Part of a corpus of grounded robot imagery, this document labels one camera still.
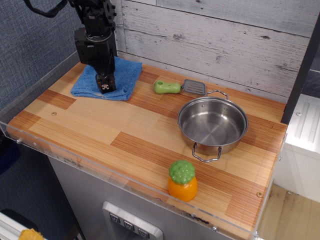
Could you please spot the blue rag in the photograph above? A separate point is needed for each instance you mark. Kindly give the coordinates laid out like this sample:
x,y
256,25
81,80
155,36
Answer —
x,y
126,75

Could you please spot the orange toy pineapple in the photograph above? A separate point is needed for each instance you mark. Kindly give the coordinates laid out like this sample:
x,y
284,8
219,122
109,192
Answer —
x,y
182,181

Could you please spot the green handled grey spatula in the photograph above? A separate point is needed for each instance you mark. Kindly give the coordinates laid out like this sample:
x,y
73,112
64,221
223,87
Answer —
x,y
189,86

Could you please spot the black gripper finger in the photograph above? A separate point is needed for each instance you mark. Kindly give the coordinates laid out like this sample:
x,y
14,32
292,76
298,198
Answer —
x,y
100,81
111,83

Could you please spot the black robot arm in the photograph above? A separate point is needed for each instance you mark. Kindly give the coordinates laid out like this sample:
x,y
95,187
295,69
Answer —
x,y
91,12

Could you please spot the white cabinet at right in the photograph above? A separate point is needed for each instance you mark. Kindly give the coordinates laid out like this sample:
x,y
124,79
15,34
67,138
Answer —
x,y
298,168

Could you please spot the silver dispenser button panel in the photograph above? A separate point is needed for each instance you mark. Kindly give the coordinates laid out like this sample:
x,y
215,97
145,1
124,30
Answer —
x,y
122,223

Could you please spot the yellow object bottom left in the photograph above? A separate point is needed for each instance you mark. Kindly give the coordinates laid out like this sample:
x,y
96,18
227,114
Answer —
x,y
30,234

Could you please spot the dark vertical post right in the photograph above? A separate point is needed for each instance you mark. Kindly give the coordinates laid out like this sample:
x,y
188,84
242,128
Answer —
x,y
306,64

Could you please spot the stainless steel pot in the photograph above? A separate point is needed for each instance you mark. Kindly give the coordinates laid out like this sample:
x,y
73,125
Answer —
x,y
212,125

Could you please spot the clear acrylic guard panel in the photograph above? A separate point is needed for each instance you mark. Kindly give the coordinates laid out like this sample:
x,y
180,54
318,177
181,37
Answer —
x,y
133,143

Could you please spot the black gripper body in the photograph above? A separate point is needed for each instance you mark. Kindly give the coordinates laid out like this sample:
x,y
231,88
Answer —
x,y
96,47

